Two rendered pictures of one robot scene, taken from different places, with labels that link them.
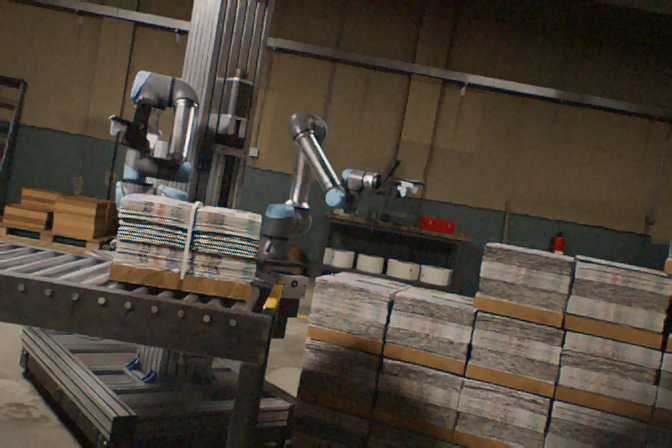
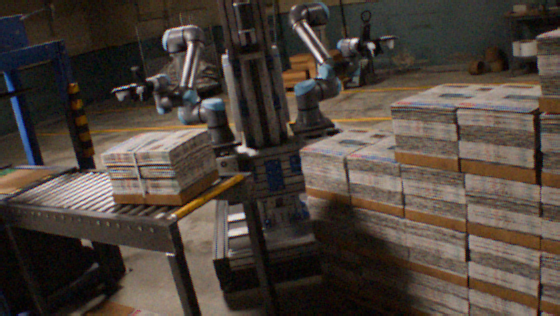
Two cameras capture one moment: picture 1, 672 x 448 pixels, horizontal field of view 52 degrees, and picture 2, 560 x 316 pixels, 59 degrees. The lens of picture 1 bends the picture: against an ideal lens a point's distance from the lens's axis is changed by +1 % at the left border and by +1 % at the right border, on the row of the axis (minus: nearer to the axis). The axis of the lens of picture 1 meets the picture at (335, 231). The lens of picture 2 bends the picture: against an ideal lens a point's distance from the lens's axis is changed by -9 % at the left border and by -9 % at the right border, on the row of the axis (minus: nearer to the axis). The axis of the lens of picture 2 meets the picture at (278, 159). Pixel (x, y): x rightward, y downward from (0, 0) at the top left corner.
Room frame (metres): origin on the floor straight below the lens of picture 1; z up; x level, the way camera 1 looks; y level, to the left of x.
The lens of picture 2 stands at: (0.52, -1.28, 1.48)
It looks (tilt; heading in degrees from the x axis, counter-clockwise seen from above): 16 degrees down; 36
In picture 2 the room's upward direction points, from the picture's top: 11 degrees counter-clockwise
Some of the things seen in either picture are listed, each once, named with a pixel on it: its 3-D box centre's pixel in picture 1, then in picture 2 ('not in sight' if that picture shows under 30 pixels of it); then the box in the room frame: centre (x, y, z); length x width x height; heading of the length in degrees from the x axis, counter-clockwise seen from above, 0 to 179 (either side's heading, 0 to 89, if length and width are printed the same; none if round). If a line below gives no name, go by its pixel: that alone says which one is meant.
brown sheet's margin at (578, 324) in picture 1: (609, 324); (523, 153); (2.35, -0.98, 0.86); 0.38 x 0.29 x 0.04; 161
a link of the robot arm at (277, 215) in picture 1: (279, 219); (307, 93); (2.96, 0.25, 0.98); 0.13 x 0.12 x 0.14; 154
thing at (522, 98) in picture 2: (619, 265); (517, 96); (2.35, -0.97, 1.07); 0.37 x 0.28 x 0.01; 161
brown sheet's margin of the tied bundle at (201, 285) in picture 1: (224, 280); (185, 186); (1.99, 0.29, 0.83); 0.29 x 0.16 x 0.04; 7
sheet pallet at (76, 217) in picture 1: (62, 218); (318, 71); (8.25, 3.26, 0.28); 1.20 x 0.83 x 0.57; 92
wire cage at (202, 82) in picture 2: not in sight; (178, 57); (7.93, 6.05, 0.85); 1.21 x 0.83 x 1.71; 92
